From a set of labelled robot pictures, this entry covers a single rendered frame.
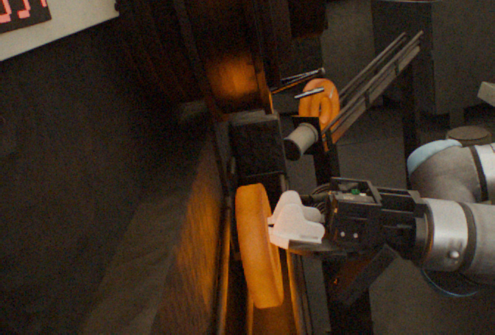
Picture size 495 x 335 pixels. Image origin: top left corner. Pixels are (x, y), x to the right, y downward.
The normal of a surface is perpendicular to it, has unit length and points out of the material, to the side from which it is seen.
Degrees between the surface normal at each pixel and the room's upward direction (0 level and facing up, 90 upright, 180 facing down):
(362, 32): 90
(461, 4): 90
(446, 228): 56
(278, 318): 5
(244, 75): 129
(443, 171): 45
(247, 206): 21
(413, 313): 0
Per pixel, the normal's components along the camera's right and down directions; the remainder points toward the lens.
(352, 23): -0.25, 0.39
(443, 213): 0.08, -0.69
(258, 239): -0.14, -0.23
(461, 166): -0.37, -0.34
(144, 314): -0.18, -0.92
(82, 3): 0.98, -0.16
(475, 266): -0.05, 0.62
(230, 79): 0.11, 0.88
